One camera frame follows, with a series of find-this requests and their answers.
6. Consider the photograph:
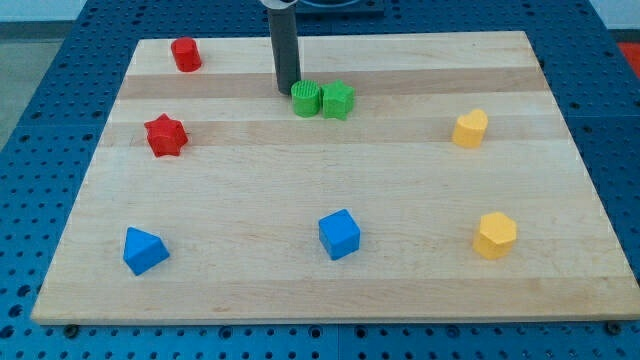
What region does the blue cube block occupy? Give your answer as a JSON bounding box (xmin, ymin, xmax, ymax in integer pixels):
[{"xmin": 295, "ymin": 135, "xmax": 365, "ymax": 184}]
[{"xmin": 318, "ymin": 209, "xmax": 361, "ymax": 260}]

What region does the green star block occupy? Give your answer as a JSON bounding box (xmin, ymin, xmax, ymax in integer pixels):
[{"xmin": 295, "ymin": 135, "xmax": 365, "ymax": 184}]
[{"xmin": 321, "ymin": 79, "xmax": 355, "ymax": 120}]

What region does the green cylinder block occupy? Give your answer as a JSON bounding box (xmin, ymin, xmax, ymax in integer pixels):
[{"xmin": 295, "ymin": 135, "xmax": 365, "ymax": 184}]
[{"xmin": 291, "ymin": 80, "xmax": 321, "ymax": 117}]

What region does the light wooden board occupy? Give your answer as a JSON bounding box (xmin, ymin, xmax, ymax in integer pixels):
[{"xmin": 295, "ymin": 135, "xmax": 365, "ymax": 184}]
[{"xmin": 31, "ymin": 31, "xmax": 639, "ymax": 325}]

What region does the yellow heart block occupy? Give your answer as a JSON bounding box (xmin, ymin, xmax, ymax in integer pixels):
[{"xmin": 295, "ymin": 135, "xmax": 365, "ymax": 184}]
[{"xmin": 451, "ymin": 109, "xmax": 488, "ymax": 149}]

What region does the red star block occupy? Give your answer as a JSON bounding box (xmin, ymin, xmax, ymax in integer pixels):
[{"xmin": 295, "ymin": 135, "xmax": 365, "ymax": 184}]
[{"xmin": 144, "ymin": 113, "xmax": 188, "ymax": 157}]

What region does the red cylinder block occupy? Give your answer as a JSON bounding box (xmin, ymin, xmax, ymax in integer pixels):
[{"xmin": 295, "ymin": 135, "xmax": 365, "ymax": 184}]
[{"xmin": 171, "ymin": 37, "xmax": 202, "ymax": 72}]

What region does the yellow hexagon block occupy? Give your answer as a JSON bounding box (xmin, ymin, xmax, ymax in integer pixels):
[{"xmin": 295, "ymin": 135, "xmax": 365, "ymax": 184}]
[{"xmin": 472, "ymin": 212, "xmax": 518, "ymax": 260}]

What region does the blue triangular prism block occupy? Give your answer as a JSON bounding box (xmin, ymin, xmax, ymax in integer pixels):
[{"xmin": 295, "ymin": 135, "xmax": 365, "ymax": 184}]
[{"xmin": 123, "ymin": 227, "xmax": 170, "ymax": 276}]

